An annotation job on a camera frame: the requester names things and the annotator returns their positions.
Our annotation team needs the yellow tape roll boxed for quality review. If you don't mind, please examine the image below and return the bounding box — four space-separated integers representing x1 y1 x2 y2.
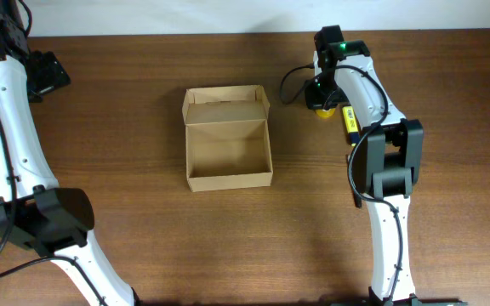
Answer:
315 108 336 118

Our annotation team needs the yellow highlighter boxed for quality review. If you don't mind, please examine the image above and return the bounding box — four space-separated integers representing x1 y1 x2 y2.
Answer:
342 105 360 146

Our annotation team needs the brown cardboard box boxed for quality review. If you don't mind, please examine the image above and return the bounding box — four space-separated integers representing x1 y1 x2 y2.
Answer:
182 85 274 192

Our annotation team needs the black permanent marker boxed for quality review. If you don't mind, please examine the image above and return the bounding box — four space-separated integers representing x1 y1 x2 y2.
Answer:
345 155 362 209

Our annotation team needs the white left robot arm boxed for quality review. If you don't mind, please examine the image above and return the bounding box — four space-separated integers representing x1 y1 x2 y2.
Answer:
0 0 140 305

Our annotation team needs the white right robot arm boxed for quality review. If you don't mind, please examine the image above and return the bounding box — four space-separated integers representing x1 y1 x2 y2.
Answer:
305 25 424 305

